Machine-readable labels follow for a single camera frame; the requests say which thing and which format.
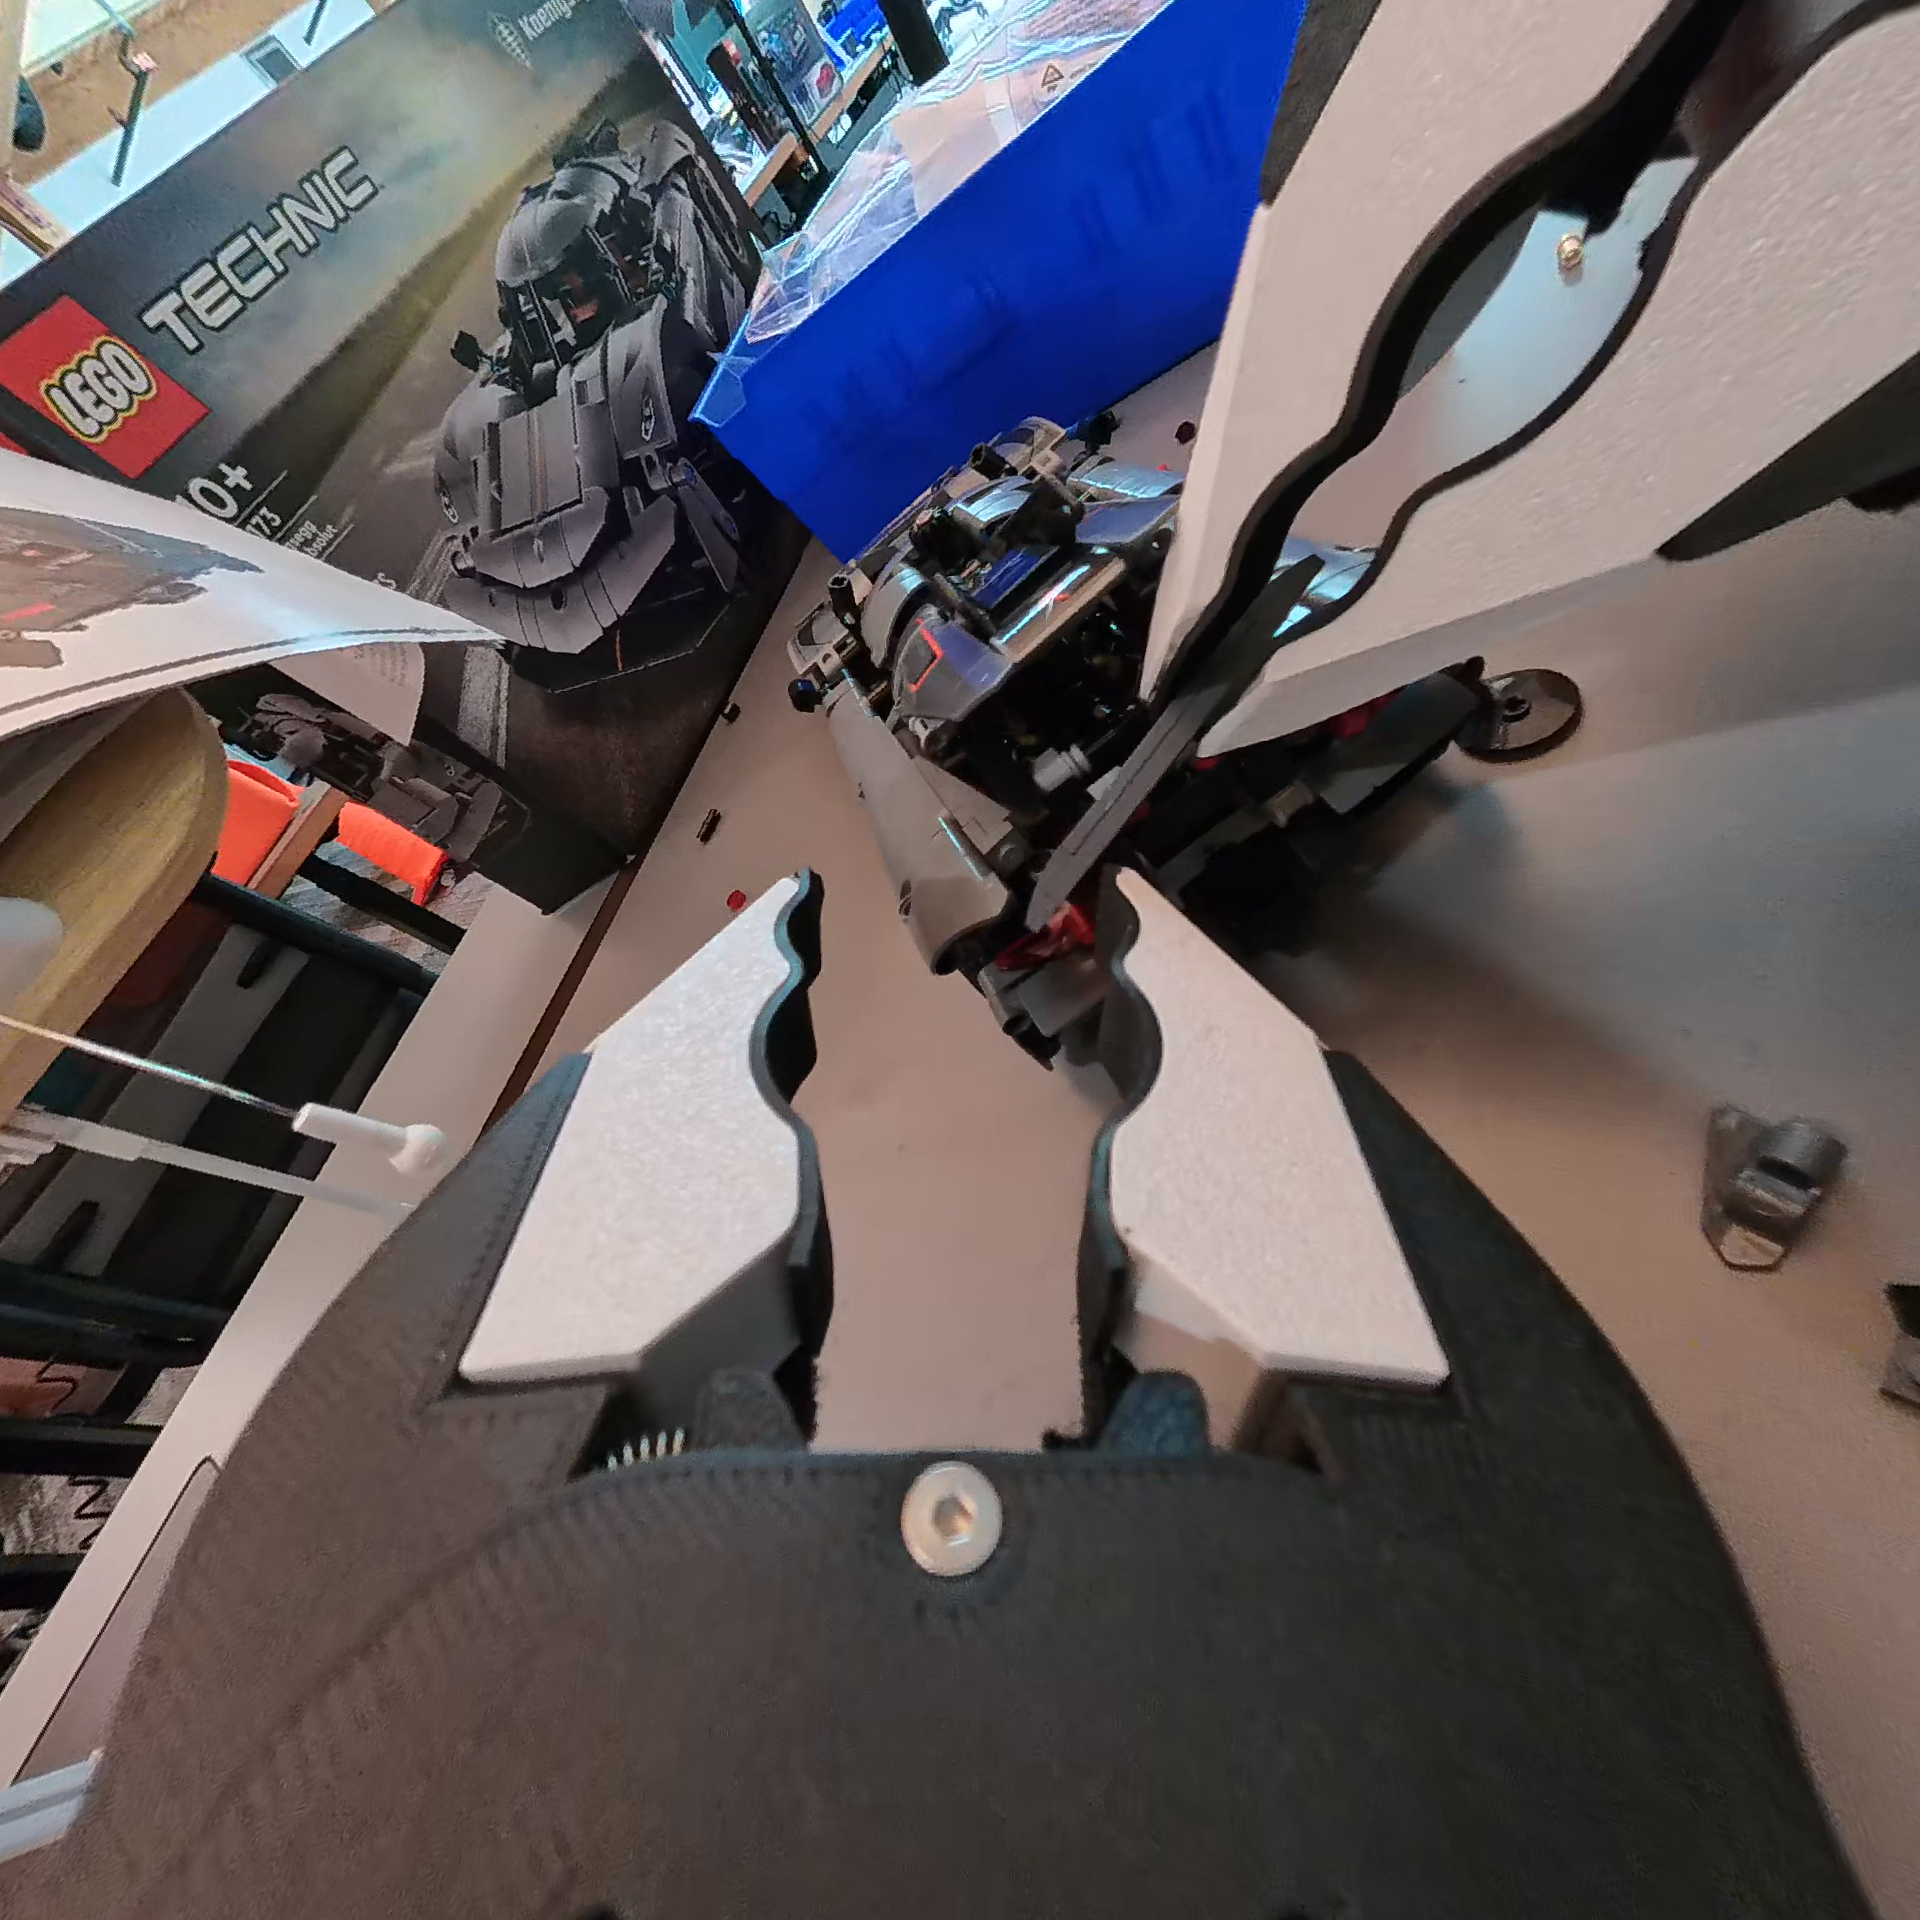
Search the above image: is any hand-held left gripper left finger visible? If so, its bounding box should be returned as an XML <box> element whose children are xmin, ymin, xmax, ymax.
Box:
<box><xmin>454</xmin><ymin>870</ymin><xmax>837</xmax><ymax>1454</ymax></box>

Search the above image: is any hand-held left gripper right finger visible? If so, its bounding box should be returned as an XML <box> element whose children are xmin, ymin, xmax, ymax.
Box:
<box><xmin>1072</xmin><ymin>870</ymin><xmax>1452</xmax><ymax>1449</ymax></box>

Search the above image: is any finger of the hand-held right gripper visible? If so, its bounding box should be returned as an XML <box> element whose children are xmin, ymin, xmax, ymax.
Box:
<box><xmin>1198</xmin><ymin>17</ymin><xmax>1920</xmax><ymax>759</ymax></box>
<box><xmin>1136</xmin><ymin>0</ymin><xmax>1741</xmax><ymax>710</ymax></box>

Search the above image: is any grey lego car model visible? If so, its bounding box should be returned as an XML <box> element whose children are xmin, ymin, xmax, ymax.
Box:
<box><xmin>786</xmin><ymin>407</ymin><xmax>1501</xmax><ymax>1069</ymax></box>

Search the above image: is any dark round lego disc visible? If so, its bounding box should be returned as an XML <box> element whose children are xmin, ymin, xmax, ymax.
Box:
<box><xmin>1458</xmin><ymin>667</ymin><xmax>1585</xmax><ymax>769</ymax></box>

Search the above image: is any small grey lego piece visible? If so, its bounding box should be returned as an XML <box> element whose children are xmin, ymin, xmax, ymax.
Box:
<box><xmin>1702</xmin><ymin>1101</ymin><xmax>1848</xmax><ymax>1273</ymax></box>

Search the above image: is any lego instruction booklet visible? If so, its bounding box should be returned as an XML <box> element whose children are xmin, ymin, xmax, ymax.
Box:
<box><xmin>0</xmin><ymin>449</ymin><xmax>506</xmax><ymax>841</ymax></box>

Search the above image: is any dark lego set box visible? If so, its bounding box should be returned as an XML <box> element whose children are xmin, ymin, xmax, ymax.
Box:
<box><xmin>0</xmin><ymin>0</ymin><xmax>818</xmax><ymax>922</ymax></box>

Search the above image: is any blue plastic bin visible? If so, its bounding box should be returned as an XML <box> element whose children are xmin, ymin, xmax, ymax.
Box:
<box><xmin>690</xmin><ymin>0</ymin><xmax>1309</xmax><ymax>565</ymax></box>

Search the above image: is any orange plastic part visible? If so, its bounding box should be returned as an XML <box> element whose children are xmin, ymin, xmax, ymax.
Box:
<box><xmin>209</xmin><ymin>757</ymin><xmax>453</xmax><ymax>905</ymax></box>

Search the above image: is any clear plastic bag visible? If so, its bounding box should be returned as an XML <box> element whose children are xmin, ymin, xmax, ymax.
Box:
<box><xmin>748</xmin><ymin>0</ymin><xmax>1186</xmax><ymax>324</ymax></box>

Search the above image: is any thin wire with white plug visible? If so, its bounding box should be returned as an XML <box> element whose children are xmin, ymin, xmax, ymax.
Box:
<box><xmin>0</xmin><ymin>1007</ymin><xmax>448</xmax><ymax>1180</ymax></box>

